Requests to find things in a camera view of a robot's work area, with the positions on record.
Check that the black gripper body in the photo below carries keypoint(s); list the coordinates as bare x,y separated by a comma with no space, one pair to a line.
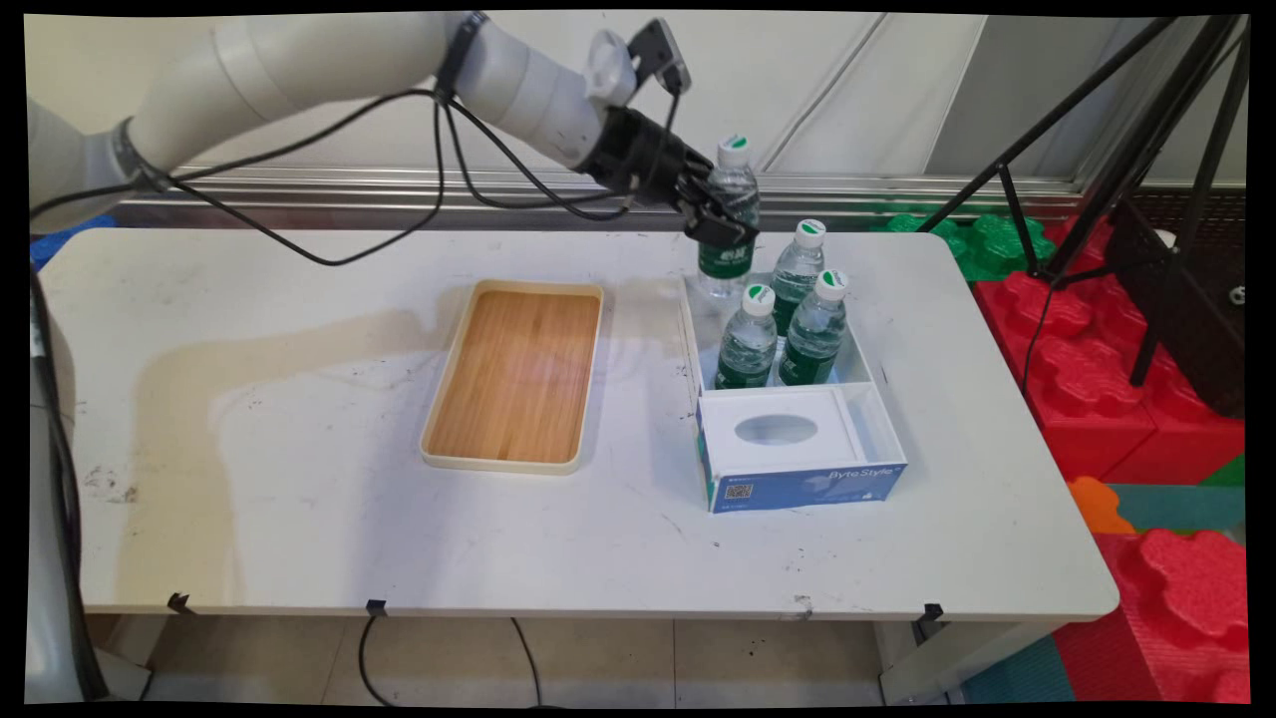
638,155

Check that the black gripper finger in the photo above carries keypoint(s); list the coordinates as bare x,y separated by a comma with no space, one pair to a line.
720,178
720,224

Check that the green label water bottle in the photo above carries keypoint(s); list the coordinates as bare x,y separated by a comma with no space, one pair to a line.
728,264
815,334
748,344
797,274

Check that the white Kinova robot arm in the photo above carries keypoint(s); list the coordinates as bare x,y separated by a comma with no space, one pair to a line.
299,60

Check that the white plastic organizer box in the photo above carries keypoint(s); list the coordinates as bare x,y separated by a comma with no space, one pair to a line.
869,419

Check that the wooden tray with cream rim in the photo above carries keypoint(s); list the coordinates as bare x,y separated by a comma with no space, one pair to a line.
516,377

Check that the green foam block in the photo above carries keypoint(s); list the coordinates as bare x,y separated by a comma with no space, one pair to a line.
987,244

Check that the blue and white tissue box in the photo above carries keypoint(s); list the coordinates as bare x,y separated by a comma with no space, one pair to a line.
797,489

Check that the red foam block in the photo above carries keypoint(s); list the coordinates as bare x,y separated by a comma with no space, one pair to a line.
1191,444
1176,618
1077,379

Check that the black tripod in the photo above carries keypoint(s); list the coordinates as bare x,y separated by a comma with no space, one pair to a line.
1176,110

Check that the orange foam piece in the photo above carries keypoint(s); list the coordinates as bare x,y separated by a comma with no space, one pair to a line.
1097,507

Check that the black equipment case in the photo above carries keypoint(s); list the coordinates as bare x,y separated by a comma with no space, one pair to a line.
1186,319

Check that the white table leg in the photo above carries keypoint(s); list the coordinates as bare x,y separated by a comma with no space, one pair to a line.
125,658
947,658

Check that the teal foam floor mat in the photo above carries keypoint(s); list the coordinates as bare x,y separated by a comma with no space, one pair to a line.
1176,509

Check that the blue foam block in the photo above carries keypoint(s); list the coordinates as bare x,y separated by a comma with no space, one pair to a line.
60,239

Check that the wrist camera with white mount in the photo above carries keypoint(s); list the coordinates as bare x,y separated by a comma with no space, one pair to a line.
653,55

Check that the aluminium rail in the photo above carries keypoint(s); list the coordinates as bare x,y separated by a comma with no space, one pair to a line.
847,185

